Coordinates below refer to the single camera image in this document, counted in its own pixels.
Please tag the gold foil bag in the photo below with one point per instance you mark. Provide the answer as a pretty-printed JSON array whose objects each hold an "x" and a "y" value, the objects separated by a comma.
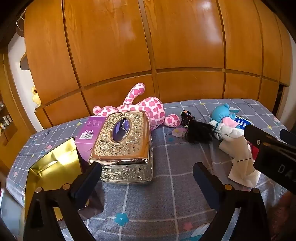
[{"x": 50, "y": 162}]

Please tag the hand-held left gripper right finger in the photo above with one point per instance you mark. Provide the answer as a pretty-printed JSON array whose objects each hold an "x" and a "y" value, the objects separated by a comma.
[{"x": 207, "y": 185}]

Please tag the red plush item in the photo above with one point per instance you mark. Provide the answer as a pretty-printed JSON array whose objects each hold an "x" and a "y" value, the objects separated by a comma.
[{"x": 254, "y": 151}]

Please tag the yellow plush toy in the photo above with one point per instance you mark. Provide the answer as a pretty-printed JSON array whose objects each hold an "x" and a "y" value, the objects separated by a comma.
[{"x": 35, "y": 97}]

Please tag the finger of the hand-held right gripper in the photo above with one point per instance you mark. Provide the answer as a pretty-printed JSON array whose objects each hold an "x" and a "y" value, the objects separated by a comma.
[
  {"x": 288, "y": 138},
  {"x": 256, "y": 136}
]

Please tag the purple tissue carton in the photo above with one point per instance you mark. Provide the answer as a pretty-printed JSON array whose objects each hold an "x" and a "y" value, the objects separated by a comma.
[{"x": 90, "y": 129}]

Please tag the person's patterned clothing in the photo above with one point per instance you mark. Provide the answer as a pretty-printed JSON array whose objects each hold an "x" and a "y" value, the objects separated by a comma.
[{"x": 285, "y": 213}]

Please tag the blue plush toy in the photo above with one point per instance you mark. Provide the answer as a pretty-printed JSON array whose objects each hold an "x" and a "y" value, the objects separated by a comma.
[{"x": 219, "y": 113}]

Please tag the wooden wardrobe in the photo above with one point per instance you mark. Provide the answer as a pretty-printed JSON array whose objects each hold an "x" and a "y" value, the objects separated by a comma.
[{"x": 115, "y": 46}]

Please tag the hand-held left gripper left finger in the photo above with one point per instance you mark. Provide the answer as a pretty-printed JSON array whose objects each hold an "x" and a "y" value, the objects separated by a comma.
[{"x": 86, "y": 183}]

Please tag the grey plaid bed sheet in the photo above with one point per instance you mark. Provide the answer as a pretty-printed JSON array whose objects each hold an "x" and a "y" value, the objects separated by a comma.
[{"x": 161, "y": 197}]

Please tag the black hair wig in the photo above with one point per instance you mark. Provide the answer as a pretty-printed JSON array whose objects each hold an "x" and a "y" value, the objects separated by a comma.
[{"x": 198, "y": 133}]

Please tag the ornate gold tissue box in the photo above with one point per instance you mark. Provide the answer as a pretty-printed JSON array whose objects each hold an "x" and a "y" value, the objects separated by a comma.
[{"x": 122, "y": 148}]

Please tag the wooden shelf unit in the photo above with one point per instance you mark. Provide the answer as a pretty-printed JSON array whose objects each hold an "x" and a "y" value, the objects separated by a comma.
[{"x": 9, "y": 139}]

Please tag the blue tissue packet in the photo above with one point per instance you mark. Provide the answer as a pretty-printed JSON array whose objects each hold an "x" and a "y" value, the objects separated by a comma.
[{"x": 242, "y": 124}]

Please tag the pink spotted giraffe plush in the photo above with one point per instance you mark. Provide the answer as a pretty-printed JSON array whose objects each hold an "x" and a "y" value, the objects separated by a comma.
[{"x": 155, "y": 109}]

